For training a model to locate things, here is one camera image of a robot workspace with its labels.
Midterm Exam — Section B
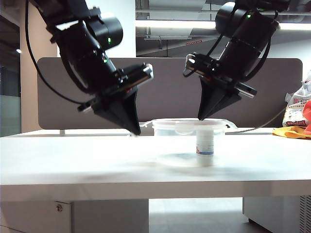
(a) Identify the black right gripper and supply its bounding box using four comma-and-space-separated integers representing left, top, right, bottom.
182, 53, 258, 121

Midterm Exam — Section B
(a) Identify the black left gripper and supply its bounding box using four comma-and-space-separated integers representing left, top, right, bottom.
77, 62, 155, 135

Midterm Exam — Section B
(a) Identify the round clear plastic box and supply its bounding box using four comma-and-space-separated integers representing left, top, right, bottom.
152, 125, 226, 168

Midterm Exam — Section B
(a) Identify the clear plastic snap lid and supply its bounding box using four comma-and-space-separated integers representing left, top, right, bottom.
139, 118, 238, 135

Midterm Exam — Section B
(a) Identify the small white medicine bottle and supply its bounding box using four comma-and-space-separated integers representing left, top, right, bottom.
195, 129, 215, 167

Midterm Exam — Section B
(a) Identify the grey fabric desk divider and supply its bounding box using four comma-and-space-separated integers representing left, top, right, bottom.
36, 57, 303, 131

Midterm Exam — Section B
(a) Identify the printed plastic snack bag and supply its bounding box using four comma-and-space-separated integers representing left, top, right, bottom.
281, 70, 311, 128

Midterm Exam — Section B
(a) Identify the yellow orange cloth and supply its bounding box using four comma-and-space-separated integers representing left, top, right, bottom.
272, 125, 311, 141

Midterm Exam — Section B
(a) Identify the long white ceiling light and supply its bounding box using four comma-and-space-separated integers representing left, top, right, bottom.
135, 20, 311, 32

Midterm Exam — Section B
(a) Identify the red cloth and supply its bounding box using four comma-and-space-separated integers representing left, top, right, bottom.
300, 100, 311, 135

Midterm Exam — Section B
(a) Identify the white drawer cabinet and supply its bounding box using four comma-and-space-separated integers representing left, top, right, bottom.
0, 199, 149, 233

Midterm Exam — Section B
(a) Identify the white vented cabinet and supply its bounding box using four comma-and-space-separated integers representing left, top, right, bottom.
242, 195, 311, 233

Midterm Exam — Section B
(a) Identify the grey power cable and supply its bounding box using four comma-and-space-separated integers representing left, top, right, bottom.
225, 108, 286, 135

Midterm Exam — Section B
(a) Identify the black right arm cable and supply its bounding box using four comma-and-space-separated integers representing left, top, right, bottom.
182, 9, 280, 82

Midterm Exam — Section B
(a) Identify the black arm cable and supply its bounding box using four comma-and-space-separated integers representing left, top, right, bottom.
24, 0, 85, 105
182, 9, 280, 82

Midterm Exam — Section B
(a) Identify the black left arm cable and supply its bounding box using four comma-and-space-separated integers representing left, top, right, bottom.
24, 0, 85, 105

